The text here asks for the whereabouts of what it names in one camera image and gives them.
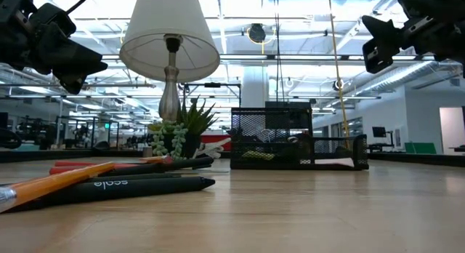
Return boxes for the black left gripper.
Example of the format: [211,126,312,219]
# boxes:
[0,5,109,95]

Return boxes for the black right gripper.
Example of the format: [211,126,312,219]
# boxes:
[362,12,446,74]

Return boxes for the black mesh desk organizer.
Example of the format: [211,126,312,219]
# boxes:
[230,106,370,171]

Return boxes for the red handled scissors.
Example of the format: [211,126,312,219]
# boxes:
[49,159,141,176]

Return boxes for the pale pink sticky note pad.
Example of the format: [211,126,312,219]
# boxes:
[314,157,355,169]

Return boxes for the orange pencil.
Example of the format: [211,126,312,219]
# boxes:
[0,161,116,214]
[139,155,174,165]

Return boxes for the black binder clip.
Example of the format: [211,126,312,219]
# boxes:
[286,135,314,154]

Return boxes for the black pen with white print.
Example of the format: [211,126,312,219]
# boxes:
[7,175,217,214]

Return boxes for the small yellow-green pad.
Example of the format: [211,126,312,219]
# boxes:
[241,150,276,161]

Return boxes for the white shade silver table lamp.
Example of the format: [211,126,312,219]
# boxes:
[118,0,221,124]

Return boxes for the green panel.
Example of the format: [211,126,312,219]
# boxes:
[403,142,437,155]

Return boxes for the dark rectangular panel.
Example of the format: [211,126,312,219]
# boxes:
[264,101,313,130]

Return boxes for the succulent plant in black pot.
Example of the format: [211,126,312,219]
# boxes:
[147,96,219,161]

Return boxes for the red panel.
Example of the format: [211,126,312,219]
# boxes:
[200,134,233,152]

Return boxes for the yellow hanging cable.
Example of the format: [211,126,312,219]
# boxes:
[328,0,350,145]

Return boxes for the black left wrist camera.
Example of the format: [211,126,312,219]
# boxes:
[28,3,78,40]

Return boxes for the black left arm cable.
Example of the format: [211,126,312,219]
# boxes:
[66,0,94,15]

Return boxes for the black metal rig frame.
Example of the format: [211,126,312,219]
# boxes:
[0,147,465,169]

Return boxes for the black hanging cables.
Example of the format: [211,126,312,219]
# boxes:
[272,0,283,108]

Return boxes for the black ceiling cable reel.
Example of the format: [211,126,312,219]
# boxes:
[246,23,268,44]

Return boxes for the black background rig frame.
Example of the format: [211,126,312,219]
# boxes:
[182,81,243,108]

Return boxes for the clear lamp cable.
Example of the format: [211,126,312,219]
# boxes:
[192,137,232,159]

